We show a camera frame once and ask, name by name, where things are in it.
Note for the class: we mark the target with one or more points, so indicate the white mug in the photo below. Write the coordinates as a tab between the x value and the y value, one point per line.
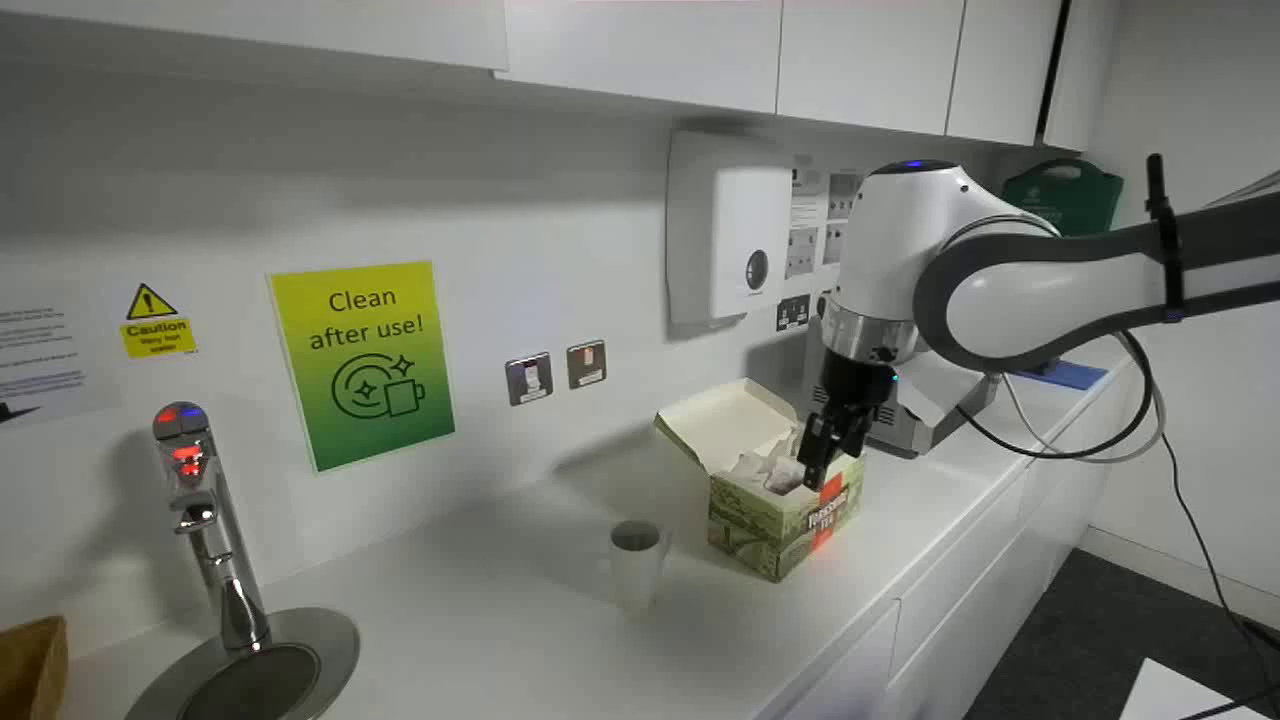
639	567

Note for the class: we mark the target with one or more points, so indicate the black double wall socket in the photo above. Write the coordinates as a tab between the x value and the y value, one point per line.
793	315

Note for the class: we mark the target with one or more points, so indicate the green tea box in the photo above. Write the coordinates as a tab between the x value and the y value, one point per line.
773	526

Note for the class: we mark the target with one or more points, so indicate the green clean after use poster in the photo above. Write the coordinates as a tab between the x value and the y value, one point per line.
361	363

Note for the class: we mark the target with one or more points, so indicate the white paper notice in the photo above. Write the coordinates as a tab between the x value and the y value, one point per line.
37	363

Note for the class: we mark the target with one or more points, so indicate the brown wooden box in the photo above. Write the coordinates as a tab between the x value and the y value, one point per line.
29	673

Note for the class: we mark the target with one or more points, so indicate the white wall cabinets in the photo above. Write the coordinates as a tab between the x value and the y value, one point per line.
643	46

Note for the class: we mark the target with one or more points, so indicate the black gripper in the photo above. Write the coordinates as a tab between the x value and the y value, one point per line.
854	384

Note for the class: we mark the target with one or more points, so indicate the wall socket plate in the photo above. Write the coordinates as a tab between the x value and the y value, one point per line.
587	365
531	380

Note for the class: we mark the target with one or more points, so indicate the white tea bags pile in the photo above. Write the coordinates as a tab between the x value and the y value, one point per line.
761	466

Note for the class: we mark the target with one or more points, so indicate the round metal drip tray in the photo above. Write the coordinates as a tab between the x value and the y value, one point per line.
285	665

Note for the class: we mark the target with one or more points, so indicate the white base cabinets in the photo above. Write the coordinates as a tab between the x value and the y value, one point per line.
962	584

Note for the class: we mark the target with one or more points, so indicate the yellow caution sign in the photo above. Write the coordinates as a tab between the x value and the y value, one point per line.
158	320

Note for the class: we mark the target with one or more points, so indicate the coffee machine instruction sheet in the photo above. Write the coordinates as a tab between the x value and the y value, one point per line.
810	247

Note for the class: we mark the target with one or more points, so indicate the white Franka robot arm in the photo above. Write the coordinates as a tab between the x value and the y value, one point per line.
1015	287

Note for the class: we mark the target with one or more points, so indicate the white paper towel dispenser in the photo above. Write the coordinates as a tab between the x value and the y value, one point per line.
742	242

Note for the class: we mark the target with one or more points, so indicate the chrome hot water tap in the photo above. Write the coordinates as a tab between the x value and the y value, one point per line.
214	533

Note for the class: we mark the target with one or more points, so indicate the green first aid sign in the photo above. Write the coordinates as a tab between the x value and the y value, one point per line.
1072	197

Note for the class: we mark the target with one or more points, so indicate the white paper sheet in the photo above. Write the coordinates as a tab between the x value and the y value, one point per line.
1172	696

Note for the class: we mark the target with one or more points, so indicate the blue flat item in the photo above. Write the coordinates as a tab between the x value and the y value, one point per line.
1072	372

